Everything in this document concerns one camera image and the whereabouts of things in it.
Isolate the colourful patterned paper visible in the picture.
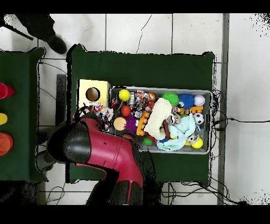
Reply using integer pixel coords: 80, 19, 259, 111
136, 90, 151, 103
79, 102, 114, 129

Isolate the purple spiky ball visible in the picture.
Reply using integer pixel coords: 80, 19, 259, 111
123, 115, 139, 135

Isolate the mint green cloth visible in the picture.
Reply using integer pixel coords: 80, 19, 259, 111
156, 114, 197, 152

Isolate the pink round object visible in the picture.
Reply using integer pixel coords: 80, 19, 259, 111
0, 82, 15, 99

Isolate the cream knitted cloth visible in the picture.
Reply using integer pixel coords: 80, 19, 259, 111
143, 97, 173, 141

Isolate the wooden box with three holes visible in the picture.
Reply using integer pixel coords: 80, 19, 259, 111
73, 79, 111, 127

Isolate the green spiky ball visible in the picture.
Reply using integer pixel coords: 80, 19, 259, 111
161, 92, 180, 107

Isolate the black and white soccer ball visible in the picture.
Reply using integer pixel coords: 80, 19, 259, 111
192, 113, 205, 125

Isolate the black slanted rod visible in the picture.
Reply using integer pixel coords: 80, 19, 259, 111
0, 21, 34, 41

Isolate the orange red round object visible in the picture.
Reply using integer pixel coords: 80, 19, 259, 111
0, 132, 14, 156

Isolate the black upright panel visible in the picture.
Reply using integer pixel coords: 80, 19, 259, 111
55, 73, 68, 127

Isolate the shallow clear mesh bin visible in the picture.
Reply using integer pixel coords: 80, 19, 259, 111
106, 85, 213, 155

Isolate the black floor cable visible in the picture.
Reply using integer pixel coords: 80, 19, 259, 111
211, 117, 270, 132

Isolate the white baseball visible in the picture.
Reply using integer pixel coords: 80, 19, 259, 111
194, 94, 206, 107

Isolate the red orange ball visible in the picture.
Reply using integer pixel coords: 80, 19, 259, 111
120, 105, 132, 117

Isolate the large yellow ball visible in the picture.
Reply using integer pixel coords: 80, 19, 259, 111
118, 89, 131, 102

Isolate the dark green side table cloth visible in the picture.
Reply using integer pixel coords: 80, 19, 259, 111
0, 47, 48, 183

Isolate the blue spiky ball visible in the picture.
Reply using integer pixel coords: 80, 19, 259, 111
178, 92, 195, 110

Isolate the person's foot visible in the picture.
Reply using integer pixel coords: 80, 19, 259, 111
15, 13, 68, 55

